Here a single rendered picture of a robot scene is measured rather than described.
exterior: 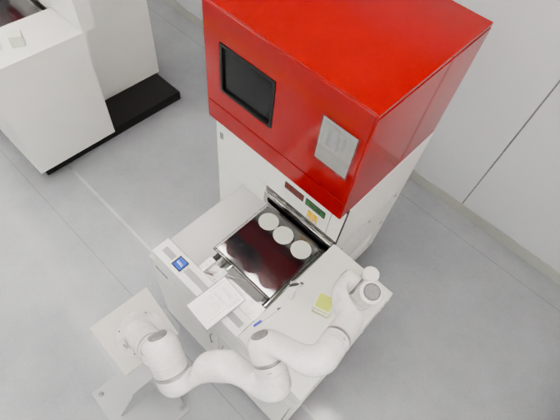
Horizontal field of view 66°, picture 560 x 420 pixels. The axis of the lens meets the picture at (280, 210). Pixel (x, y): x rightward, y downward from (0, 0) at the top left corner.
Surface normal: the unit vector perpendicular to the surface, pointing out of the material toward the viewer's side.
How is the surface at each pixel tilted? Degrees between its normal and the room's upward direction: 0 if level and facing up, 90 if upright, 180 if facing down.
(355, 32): 0
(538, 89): 90
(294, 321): 0
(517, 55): 90
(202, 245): 0
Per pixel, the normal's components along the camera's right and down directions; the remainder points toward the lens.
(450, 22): 0.09, -0.54
